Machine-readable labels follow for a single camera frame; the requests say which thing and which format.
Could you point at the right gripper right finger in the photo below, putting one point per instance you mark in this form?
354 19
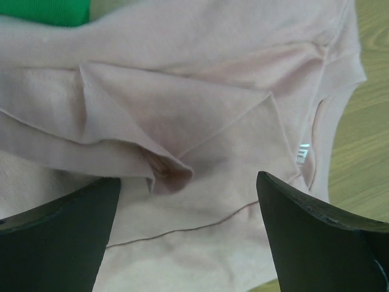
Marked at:
317 247

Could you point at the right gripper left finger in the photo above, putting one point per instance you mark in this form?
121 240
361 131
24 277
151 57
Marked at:
59 246

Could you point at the pink t-shirt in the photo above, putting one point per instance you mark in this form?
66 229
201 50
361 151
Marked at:
185 102

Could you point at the folded green t-shirt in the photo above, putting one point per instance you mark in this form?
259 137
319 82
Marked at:
64 13

